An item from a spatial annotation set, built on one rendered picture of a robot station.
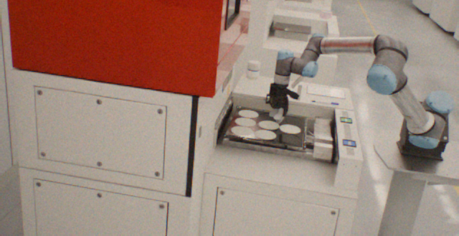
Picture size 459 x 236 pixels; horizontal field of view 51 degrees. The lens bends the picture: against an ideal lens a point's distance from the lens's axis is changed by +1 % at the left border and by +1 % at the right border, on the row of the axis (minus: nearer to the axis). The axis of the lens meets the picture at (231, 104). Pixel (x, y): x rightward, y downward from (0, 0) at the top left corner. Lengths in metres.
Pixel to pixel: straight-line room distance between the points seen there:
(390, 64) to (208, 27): 0.73
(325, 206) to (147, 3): 1.06
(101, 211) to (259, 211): 0.64
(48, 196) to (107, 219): 0.25
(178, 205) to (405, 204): 1.21
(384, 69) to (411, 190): 0.83
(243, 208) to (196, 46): 0.77
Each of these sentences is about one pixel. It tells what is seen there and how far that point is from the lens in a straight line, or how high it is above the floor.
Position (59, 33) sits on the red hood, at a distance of 1.76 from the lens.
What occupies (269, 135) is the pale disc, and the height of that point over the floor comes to 0.90.
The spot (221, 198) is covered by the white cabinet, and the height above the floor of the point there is 0.71.
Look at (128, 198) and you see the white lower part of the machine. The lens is 1.90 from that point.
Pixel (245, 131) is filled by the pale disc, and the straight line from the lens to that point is 2.19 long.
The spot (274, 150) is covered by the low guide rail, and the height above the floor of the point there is 0.84.
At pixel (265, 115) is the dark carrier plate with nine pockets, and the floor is 0.90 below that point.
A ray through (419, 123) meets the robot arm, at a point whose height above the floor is 1.08.
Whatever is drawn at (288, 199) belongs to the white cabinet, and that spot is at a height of 0.76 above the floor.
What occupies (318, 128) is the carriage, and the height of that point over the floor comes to 0.88.
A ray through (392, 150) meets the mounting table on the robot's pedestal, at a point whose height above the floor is 0.82.
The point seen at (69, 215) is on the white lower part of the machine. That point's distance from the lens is 2.06.
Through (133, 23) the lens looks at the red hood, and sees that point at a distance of 1.64.
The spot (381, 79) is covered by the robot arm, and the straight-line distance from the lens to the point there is 1.89.
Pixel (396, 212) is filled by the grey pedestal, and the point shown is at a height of 0.50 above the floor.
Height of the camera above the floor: 1.80
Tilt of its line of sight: 21 degrees down
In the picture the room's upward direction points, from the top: 6 degrees clockwise
